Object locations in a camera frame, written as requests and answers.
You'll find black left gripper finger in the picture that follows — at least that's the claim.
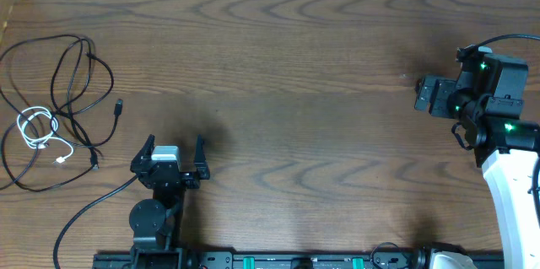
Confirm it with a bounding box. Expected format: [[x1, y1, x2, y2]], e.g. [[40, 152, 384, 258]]
[[131, 134, 155, 170], [194, 135, 210, 180]]

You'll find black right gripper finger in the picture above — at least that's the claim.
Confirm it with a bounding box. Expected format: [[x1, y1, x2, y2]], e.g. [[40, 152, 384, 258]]
[[429, 79, 456, 118], [414, 75, 441, 112]]

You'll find thick black USB cable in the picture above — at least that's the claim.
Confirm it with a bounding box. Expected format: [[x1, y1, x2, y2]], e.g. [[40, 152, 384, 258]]
[[0, 35, 124, 193]]

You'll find thin black cable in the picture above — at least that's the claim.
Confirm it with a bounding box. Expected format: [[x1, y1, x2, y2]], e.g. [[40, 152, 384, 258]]
[[50, 37, 116, 171]]

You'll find white cable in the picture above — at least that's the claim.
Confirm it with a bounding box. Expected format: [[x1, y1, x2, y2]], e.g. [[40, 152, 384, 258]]
[[16, 105, 75, 165]]

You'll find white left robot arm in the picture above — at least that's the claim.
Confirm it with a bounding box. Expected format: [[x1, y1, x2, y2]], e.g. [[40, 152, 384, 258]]
[[128, 135, 210, 269]]

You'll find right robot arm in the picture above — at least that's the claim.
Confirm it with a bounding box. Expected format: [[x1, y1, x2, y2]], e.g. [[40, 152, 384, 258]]
[[414, 47, 539, 268]]

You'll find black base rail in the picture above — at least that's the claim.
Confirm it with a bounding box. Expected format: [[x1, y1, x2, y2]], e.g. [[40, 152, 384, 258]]
[[91, 242, 505, 269]]

